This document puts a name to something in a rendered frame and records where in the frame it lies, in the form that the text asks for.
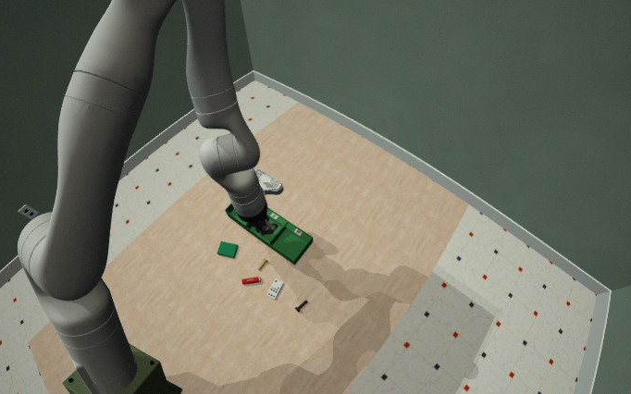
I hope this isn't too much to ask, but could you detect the red aa battery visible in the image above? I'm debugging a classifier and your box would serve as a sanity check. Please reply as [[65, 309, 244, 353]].
[[242, 277, 261, 285]]

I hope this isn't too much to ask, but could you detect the white domino tile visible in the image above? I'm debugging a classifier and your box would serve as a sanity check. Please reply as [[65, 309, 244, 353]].
[[266, 279, 284, 300]]

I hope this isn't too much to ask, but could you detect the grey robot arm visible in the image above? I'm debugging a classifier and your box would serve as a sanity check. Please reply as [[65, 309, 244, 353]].
[[18, 0, 283, 394]]

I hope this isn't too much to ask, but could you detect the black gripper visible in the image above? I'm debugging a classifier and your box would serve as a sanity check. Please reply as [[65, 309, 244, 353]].
[[237, 203, 278, 236]]

